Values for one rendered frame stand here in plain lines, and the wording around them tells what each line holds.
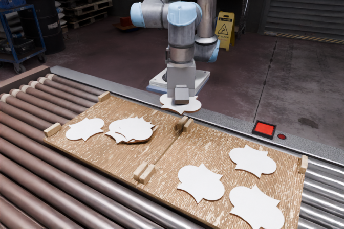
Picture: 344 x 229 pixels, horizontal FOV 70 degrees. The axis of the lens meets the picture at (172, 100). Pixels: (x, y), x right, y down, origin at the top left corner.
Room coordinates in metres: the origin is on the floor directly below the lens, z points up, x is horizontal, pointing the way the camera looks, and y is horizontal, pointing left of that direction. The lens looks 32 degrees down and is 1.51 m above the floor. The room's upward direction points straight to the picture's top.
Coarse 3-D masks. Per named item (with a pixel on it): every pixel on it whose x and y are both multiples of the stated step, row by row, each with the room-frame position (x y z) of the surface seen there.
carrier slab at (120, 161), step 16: (112, 96) 0.95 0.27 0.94; (96, 112) 0.82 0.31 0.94; (112, 112) 0.82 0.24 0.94; (128, 112) 0.82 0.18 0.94; (144, 112) 0.82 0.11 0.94; (160, 112) 0.82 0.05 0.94; (64, 128) 0.72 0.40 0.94; (160, 128) 0.72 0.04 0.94; (176, 128) 0.72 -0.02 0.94; (64, 144) 0.63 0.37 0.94; (80, 144) 0.63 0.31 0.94; (96, 144) 0.63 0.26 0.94; (112, 144) 0.63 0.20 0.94; (128, 144) 0.63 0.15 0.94; (144, 144) 0.63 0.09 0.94; (160, 144) 0.63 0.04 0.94; (80, 160) 0.57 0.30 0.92; (96, 160) 0.56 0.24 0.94; (112, 160) 0.56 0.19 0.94; (128, 160) 0.56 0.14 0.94; (144, 160) 0.56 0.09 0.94; (128, 176) 0.49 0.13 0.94
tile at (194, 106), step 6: (162, 96) 0.71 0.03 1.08; (162, 102) 0.67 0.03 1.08; (168, 102) 0.67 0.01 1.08; (192, 102) 0.67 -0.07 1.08; (198, 102) 0.67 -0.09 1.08; (162, 108) 0.64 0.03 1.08; (168, 108) 0.64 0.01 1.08; (174, 108) 0.64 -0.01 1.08; (180, 108) 0.64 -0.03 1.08; (186, 108) 0.64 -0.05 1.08; (192, 108) 0.64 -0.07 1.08; (198, 108) 0.64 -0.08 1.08; (180, 114) 0.61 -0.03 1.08
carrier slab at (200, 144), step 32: (192, 128) 0.72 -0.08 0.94; (160, 160) 0.56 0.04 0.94; (192, 160) 0.56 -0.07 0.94; (224, 160) 0.56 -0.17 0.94; (288, 160) 0.56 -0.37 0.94; (160, 192) 0.44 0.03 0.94; (224, 192) 0.44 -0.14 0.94; (288, 192) 0.44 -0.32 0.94; (224, 224) 0.34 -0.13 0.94; (288, 224) 0.34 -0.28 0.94
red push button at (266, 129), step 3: (258, 123) 0.76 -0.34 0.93; (261, 123) 0.76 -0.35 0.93; (258, 126) 0.74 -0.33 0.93; (261, 126) 0.74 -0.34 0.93; (264, 126) 0.74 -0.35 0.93; (267, 126) 0.74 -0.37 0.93; (270, 126) 0.74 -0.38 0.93; (255, 129) 0.72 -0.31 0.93; (258, 129) 0.72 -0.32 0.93; (261, 129) 0.72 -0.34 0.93; (264, 129) 0.72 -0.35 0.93; (267, 129) 0.72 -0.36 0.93; (270, 129) 0.72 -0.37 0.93; (264, 132) 0.70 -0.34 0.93; (267, 132) 0.70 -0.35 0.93; (270, 132) 0.70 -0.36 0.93
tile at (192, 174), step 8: (184, 168) 0.52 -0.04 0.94; (192, 168) 0.52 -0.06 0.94; (200, 168) 0.52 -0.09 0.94; (184, 176) 0.48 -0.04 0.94; (192, 176) 0.48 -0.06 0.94; (200, 176) 0.48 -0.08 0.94; (208, 176) 0.48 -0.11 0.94; (216, 176) 0.48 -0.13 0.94; (184, 184) 0.46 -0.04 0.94; (192, 184) 0.46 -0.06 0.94; (200, 184) 0.46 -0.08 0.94; (208, 184) 0.46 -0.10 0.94; (216, 184) 0.46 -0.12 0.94; (192, 192) 0.43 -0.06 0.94; (200, 192) 0.43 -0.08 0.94; (208, 192) 0.43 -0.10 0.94; (216, 192) 0.43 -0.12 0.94; (200, 200) 0.41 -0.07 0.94; (208, 200) 0.41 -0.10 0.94; (216, 200) 0.41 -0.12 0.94
